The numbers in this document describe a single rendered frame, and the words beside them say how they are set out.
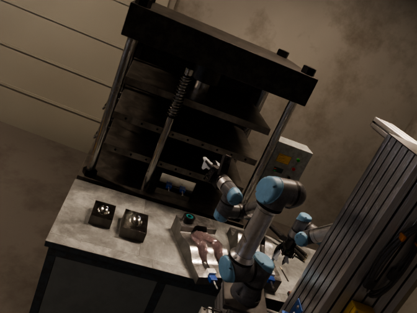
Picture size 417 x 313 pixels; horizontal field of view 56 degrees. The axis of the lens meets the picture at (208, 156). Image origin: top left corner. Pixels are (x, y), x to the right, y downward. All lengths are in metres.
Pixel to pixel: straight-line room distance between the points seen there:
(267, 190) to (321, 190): 3.62
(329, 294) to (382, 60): 3.65
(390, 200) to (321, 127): 3.50
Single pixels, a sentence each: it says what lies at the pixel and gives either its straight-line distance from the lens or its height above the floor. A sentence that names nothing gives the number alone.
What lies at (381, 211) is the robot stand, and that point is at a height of 1.81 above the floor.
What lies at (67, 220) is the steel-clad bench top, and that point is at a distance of 2.42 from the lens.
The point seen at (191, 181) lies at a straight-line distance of 2.97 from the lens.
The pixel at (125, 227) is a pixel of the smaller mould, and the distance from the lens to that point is 2.37.
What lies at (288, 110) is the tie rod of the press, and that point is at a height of 1.73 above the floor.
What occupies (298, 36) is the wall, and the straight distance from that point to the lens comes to 4.59.
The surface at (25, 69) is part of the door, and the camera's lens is 4.99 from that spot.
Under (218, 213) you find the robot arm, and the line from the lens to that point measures 1.92.
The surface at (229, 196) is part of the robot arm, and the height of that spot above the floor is 1.44.
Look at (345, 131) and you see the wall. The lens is 4.96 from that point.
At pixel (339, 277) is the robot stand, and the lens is 1.54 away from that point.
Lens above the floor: 2.21
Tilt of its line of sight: 21 degrees down
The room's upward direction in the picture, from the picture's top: 24 degrees clockwise
